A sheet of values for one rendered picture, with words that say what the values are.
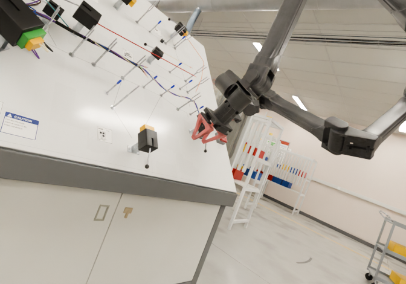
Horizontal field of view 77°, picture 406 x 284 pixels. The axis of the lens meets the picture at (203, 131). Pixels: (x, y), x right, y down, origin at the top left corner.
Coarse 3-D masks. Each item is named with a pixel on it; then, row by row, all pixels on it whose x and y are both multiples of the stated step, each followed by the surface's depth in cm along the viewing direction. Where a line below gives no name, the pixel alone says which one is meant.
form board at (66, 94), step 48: (48, 0) 85; (144, 0) 137; (96, 48) 93; (192, 48) 157; (0, 96) 61; (48, 96) 70; (96, 96) 83; (144, 96) 102; (192, 96) 132; (0, 144) 57; (48, 144) 65; (96, 144) 76; (192, 144) 113
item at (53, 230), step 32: (0, 192) 61; (32, 192) 66; (64, 192) 71; (96, 192) 78; (0, 224) 63; (32, 224) 68; (64, 224) 74; (96, 224) 81; (0, 256) 64; (32, 256) 70; (64, 256) 76; (96, 256) 83
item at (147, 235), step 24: (120, 216) 86; (144, 216) 93; (168, 216) 101; (192, 216) 111; (120, 240) 88; (144, 240) 96; (168, 240) 104; (192, 240) 115; (96, 264) 84; (120, 264) 91; (144, 264) 99; (168, 264) 108; (192, 264) 119
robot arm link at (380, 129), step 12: (396, 108) 86; (384, 120) 82; (396, 120) 81; (336, 132) 78; (348, 132) 77; (360, 132) 76; (372, 132) 76; (384, 132) 77; (336, 144) 80; (348, 144) 78; (360, 144) 76; (372, 144) 74; (360, 156) 78; (372, 156) 77
